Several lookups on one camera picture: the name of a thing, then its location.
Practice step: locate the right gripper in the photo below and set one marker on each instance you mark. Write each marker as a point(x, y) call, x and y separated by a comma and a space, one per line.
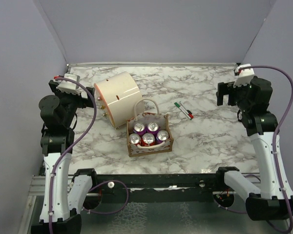
point(224, 88)

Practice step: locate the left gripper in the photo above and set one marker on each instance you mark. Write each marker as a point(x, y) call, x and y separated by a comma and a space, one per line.
point(88, 101)

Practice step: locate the red Coca-Cola can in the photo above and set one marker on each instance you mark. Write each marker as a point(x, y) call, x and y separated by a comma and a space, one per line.
point(148, 139)
point(139, 128)

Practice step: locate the purple Fanta can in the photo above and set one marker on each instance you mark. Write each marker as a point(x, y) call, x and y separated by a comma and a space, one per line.
point(134, 139)

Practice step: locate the purple soda can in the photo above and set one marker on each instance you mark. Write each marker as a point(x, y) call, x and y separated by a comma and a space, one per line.
point(161, 136)
point(152, 127)

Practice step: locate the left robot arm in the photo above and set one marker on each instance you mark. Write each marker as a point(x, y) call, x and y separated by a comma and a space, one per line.
point(62, 205)

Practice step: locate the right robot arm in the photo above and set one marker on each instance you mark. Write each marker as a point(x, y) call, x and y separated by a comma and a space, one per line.
point(273, 200)

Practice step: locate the black marker pen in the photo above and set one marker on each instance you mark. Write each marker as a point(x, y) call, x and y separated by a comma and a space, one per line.
point(183, 106)

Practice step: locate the white cylindrical pot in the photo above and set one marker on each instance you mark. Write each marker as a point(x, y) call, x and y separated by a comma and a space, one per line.
point(117, 96)

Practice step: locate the green marker pen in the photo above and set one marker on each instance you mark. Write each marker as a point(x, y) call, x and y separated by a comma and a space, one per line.
point(181, 109)

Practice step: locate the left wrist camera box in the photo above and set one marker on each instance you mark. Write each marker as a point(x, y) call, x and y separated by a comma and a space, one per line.
point(66, 86)

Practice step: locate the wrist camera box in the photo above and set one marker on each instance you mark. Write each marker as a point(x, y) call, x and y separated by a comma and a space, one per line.
point(66, 86)
point(244, 75)

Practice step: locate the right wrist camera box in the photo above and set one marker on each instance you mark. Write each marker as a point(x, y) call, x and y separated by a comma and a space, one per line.
point(244, 75)

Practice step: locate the aluminium extrusion rail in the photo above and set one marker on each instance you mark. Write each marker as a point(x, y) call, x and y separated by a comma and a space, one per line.
point(37, 186)

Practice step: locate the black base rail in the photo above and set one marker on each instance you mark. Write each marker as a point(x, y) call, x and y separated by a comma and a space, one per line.
point(151, 188)

